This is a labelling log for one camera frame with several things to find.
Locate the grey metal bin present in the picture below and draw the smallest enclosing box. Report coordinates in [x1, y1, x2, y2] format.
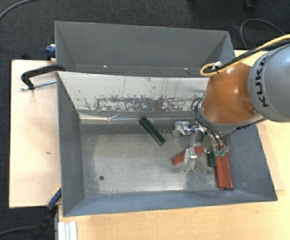
[54, 20, 278, 217]

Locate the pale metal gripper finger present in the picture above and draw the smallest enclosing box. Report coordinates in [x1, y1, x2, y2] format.
[172, 120, 195, 141]
[182, 147, 199, 174]

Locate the pale wood board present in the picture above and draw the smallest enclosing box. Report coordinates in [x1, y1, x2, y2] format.
[8, 58, 285, 209]

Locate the short dark green flat block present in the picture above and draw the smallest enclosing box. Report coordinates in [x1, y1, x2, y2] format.
[207, 152, 218, 168]

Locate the red-brown flat block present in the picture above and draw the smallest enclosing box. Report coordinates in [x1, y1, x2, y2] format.
[171, 145, 204, 166]
[221, 147, 234, 191]
[214, 155, 227, 189]

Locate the long dark green flat block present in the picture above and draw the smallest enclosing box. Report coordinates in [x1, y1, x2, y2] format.
[138, 116, 167, 147]

